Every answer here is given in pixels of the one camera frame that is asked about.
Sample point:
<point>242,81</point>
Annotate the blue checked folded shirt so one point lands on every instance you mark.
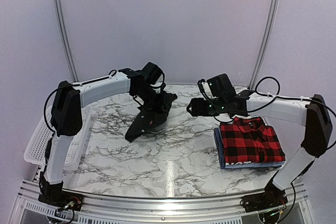
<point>220,147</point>

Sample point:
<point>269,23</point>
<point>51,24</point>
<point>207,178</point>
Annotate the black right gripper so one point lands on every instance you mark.
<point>198,109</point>

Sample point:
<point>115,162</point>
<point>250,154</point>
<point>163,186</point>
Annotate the white plastic laundry basket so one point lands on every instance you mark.
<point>35,150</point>

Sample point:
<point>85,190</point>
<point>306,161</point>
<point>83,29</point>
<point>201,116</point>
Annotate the right aluminium corner post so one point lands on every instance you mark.
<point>264,42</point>

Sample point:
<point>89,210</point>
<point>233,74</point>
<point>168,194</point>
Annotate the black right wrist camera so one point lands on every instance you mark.
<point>220,86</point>

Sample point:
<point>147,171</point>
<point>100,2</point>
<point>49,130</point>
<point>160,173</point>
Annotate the aluminium corner post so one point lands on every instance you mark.
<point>264,42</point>
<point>64,39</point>

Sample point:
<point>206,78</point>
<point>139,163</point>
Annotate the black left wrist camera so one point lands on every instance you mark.
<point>152,73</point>

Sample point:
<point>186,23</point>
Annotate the black pinstriped long sleeve shirt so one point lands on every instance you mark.
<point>153,113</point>

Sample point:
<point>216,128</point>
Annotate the aluminium front frame rail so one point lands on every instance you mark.
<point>114,209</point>

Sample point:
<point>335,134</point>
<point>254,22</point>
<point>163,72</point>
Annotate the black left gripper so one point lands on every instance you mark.
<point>145,105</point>

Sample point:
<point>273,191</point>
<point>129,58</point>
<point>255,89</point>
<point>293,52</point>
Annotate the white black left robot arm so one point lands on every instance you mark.
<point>66,120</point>

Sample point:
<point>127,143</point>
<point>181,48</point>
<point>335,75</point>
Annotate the light blue folded shirt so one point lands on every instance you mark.
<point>238,165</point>

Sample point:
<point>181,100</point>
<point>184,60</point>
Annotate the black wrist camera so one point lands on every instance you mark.
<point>152,73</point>
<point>220,86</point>

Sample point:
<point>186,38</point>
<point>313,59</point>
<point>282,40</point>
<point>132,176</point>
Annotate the left aluminium corner post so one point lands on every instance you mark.
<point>64,39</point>

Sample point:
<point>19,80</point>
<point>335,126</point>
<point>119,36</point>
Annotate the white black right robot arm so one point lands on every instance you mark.
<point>303,126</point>

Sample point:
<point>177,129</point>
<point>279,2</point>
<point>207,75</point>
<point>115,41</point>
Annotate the red black plaid shirt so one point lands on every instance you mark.
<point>250,140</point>

